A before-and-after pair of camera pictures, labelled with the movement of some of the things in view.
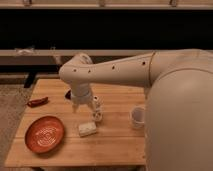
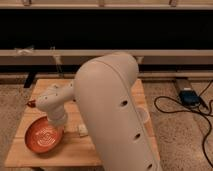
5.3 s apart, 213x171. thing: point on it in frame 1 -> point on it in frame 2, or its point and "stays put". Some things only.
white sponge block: x=87 y=129 stays put
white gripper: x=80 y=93 -> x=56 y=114
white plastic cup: x=138 y=117 stays put
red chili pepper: x=37 y=102 stays put
